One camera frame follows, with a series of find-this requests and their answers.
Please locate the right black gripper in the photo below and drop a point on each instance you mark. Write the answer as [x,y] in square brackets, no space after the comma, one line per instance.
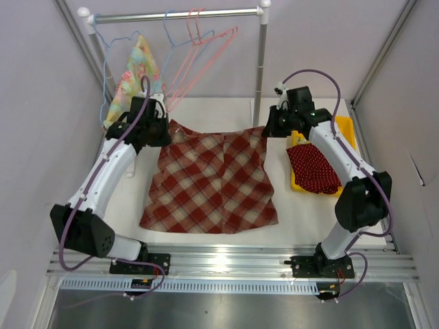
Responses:
[271,130]

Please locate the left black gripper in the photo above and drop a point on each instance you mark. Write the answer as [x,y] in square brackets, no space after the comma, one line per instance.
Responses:
[164,140]

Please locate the floral pastel skirt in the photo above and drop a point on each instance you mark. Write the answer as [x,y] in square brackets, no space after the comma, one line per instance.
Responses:
[140,62]

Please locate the red plaid cloth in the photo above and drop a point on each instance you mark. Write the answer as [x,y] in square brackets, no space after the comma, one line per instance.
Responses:
[210,183]

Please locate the blue wire hanger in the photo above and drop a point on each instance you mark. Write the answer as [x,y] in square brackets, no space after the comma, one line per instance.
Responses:
[108,83]
[186,63]

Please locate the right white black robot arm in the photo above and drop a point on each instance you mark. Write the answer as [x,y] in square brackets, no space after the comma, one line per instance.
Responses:
[365,196]

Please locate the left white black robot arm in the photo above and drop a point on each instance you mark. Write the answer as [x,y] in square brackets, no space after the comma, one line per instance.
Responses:
[79,224]

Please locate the green leaf print cloth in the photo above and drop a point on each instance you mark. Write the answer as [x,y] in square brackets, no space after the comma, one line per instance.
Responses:
[299,139]

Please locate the red polka dot cloth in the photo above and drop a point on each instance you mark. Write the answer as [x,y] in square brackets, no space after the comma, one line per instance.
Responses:
[311,172]

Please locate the white metal clothes rack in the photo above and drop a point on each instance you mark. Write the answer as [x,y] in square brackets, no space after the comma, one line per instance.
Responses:
[261,10]

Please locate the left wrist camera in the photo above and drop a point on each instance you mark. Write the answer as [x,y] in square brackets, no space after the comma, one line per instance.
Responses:
[158,99]

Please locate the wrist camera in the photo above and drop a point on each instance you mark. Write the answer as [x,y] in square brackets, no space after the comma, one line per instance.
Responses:
[281,91]
[158,99]

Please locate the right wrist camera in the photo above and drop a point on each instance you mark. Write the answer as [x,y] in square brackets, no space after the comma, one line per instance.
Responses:
[281,91]

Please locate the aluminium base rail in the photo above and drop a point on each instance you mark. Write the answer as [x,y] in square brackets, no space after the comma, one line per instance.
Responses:
[244,262]

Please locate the white slotted cable duct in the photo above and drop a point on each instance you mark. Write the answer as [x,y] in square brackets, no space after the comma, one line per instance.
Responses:
[283,287]

